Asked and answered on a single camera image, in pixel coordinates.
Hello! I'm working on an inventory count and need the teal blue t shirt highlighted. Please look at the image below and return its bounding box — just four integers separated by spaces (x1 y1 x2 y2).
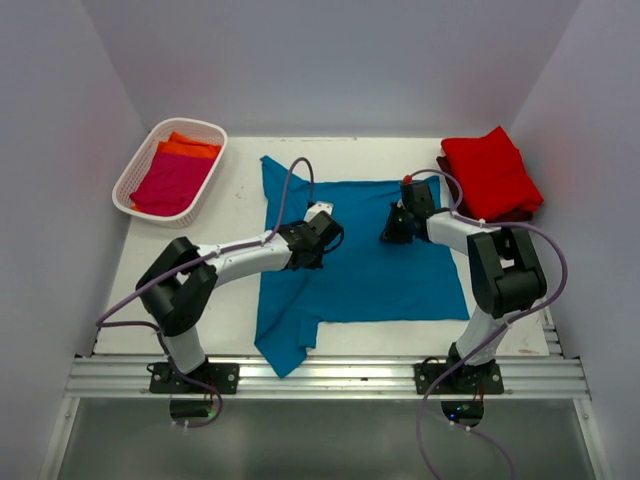
254 156 470 378

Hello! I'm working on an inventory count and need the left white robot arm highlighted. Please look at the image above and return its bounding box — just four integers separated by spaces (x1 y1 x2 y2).
136 210 344 378

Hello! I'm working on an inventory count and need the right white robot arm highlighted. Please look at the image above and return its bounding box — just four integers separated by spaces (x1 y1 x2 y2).
380 178 547 368

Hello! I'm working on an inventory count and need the folded red t shirt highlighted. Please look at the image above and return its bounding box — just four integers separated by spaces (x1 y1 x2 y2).
441 126 544 221

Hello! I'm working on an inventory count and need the magenta pink t shirt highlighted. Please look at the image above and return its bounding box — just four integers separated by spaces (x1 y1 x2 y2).
129 153 215 217

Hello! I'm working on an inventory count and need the white plastic laundry basket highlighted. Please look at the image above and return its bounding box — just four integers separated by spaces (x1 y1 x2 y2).
112 117 228 228

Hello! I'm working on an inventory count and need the orange t shirt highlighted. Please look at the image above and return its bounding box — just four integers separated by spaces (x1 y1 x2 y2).
130 130 223 213

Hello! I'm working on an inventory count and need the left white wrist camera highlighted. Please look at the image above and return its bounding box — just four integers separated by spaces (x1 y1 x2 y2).
304 201 333 222

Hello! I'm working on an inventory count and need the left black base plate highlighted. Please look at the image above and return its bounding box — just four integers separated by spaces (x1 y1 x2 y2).
146 362 240 395

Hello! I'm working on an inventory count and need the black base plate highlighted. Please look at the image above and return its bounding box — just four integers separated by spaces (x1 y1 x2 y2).
413 357 505 395
146 362 240 395

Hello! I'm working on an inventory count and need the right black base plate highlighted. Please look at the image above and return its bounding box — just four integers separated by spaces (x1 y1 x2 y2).
413 357 505 395

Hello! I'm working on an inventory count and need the aluminium mounting rail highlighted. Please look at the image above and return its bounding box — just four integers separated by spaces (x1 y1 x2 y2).
63 355 590 400

